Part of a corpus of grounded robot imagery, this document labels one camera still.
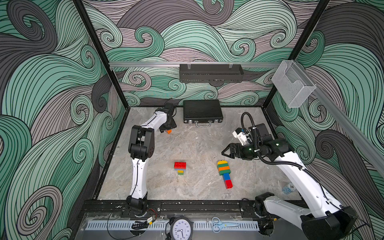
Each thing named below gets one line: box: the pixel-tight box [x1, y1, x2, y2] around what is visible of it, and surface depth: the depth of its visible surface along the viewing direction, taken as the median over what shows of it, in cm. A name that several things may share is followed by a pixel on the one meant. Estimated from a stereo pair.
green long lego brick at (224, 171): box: [219, 169, 231, 176], surface depth 87 cm
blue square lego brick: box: [223, 173, 231, 182], surface depth 85 cm
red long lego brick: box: [174, 162, 187, 169], surface depth 79 cm
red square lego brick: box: [225, 179, 233, 189], surface depth 81 cm
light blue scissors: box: [211, 216, 240, 233], surface depth 71 cm
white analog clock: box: [169, 216, 194, 240], surface depth 67 cm
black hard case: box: [183, 99, 223, 128], surface depth 111 cm
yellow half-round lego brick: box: [217, 160, 228, 165], surface depth 89 cm
